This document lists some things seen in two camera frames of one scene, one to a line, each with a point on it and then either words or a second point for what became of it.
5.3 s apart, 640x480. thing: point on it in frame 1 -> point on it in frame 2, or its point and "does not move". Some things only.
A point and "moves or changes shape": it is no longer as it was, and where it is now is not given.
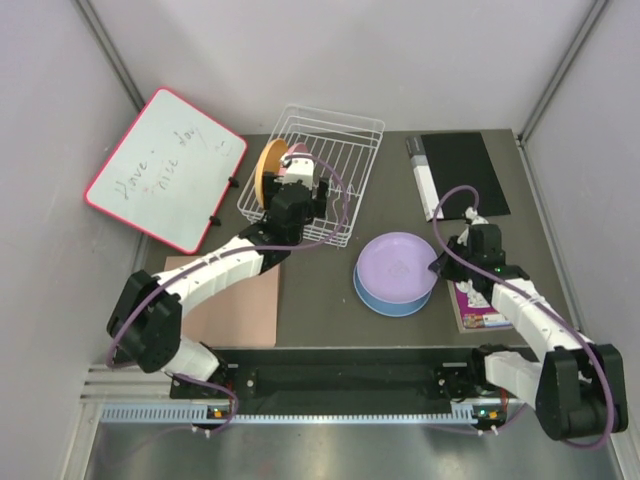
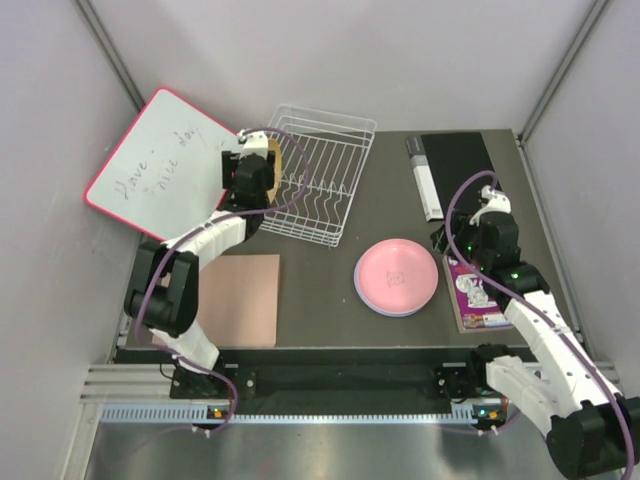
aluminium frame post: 562,69 does not move
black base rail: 345,375 does not move
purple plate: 394,268 -> 358,290
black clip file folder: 455,172 does not move
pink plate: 300,148 -> 397,276
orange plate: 269,161 moves or changes shape
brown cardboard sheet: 240,313 does not move
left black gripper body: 316,205 -> 229,164
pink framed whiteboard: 169,170 does not move
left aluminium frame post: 111,54 does not move
